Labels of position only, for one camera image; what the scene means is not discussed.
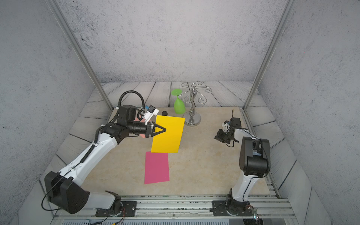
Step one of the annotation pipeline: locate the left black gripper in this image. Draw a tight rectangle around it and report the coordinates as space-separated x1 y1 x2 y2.
127 120 166 139

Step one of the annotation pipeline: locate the salmon pink paper sheet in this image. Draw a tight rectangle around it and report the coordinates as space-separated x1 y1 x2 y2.
135 119 145 138

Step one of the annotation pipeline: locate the yellow paper sheet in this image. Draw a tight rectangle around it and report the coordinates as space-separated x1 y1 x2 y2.
151 115 185 153

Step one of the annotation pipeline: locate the magenta paper sheet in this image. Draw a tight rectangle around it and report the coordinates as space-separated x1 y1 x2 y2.
144 152 170 184

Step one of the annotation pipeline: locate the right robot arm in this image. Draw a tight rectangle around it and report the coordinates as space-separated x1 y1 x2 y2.
215 117 271 211

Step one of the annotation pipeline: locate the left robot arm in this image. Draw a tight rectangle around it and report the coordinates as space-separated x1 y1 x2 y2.
44 105 166 217

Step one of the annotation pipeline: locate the green plastic wine glass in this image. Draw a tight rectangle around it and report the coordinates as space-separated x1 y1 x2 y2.
171 89 186 114

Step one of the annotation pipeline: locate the silver metal hanger stand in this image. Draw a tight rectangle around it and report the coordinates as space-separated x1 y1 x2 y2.
180 81 212 127

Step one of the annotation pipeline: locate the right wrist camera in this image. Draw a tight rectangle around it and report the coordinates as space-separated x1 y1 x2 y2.
222 121 229 133

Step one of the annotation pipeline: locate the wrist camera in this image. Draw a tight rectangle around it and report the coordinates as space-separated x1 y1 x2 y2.
222 121 229 133
142 105 159 124

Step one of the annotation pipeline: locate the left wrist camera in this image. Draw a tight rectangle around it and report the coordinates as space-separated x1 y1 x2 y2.
142 105 159 124

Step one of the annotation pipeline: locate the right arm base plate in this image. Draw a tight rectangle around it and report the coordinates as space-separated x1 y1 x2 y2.
210 201 253 217

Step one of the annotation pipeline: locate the aluminium front rail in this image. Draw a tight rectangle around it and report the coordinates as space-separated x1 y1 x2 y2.
52 194 298 225

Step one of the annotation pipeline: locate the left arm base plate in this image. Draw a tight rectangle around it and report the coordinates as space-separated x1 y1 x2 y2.
95 200 137 217

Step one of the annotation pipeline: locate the right aluminium frame post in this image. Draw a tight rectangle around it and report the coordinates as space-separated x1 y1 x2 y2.
243 0 296 111

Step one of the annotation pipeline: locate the aluminium frame post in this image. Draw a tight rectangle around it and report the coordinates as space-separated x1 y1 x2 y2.
46 0 114 111
243 0 296 111

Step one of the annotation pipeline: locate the left aluminium frame post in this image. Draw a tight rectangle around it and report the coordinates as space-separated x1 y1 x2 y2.
46 0 114 111

